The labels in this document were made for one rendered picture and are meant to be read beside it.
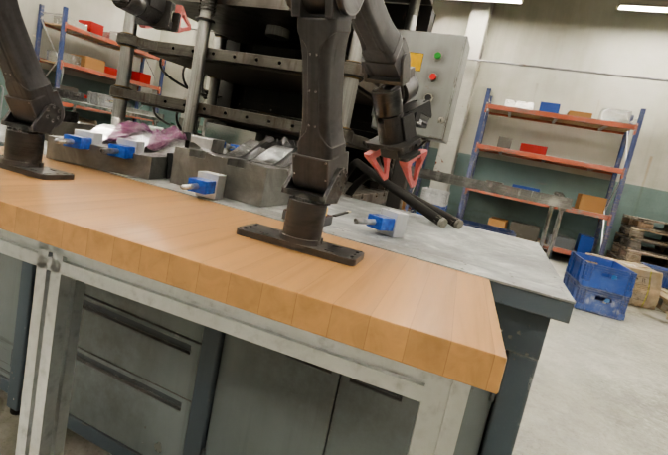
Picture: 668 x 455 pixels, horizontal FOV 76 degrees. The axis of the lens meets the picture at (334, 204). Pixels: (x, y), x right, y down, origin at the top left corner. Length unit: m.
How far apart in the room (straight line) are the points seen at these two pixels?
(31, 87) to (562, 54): 7.41
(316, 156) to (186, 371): 0.70
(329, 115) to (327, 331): 0.31
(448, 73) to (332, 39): 1.18
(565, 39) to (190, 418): 7.45
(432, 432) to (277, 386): 0.56
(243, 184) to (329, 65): 0.45
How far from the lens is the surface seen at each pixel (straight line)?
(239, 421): 1.14
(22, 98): 1.02
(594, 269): 4.40
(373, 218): 0.91
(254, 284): 0.50
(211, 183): 0.94
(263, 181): 0.96
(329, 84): 0.62
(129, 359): 1.29
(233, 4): 2.16
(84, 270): 0.69
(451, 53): 1.78
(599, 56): 7.89
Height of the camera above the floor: 0.96
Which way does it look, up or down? 7 degrees down
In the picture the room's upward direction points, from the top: 12 degrees clockwise
